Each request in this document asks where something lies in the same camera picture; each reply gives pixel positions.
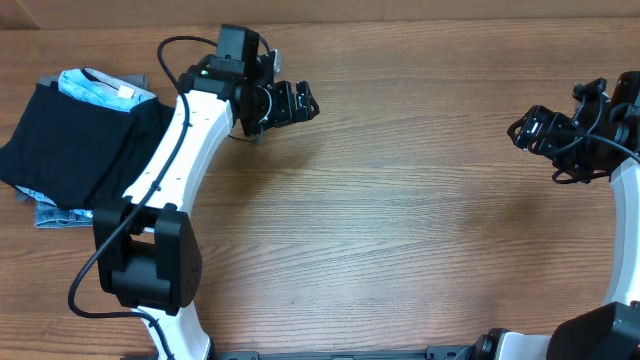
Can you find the black folded garment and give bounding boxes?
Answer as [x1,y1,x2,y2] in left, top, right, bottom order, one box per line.
[131,99,174,202]

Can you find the light blue folded t-shirt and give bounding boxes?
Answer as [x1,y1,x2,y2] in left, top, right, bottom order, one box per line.
[57,67,157,112]

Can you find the folded blue jeans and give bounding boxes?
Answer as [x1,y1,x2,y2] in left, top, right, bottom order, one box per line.
[34,201,93,229]

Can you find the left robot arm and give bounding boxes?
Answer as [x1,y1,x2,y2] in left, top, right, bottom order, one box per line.
[86,25,320,359]

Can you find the black t-shirt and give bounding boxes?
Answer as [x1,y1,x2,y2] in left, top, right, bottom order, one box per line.
[1,84,136,209]

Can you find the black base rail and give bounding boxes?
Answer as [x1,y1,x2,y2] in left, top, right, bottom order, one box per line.
[210,345,474,360]

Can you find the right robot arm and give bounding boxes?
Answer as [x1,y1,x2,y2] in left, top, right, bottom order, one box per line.
[457,71,639,360]

